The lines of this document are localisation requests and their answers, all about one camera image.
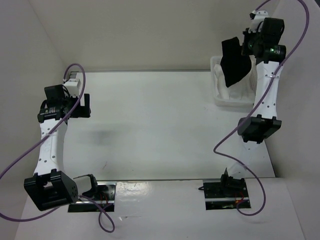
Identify black skirt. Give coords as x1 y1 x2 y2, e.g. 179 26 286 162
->
220 37 252 88

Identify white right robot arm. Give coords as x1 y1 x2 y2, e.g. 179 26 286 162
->
219 13 287 197

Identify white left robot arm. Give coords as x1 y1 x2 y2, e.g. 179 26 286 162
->
24 79 91 211

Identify white skirt in basket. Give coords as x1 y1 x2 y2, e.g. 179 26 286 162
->
213 58 257 101

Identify white plastic basket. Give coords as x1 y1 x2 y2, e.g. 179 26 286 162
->
210 55 256 110

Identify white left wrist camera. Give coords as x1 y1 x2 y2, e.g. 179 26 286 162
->
63 78 82 98

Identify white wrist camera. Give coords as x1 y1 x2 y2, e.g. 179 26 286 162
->
63 78 82 98
248 10 269 33

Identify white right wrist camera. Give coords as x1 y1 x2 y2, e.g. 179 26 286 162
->
248 10 269 33

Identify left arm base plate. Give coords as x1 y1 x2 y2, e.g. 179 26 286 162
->
67 181 117 213

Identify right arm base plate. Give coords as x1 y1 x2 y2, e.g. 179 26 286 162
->
198 179 251 211

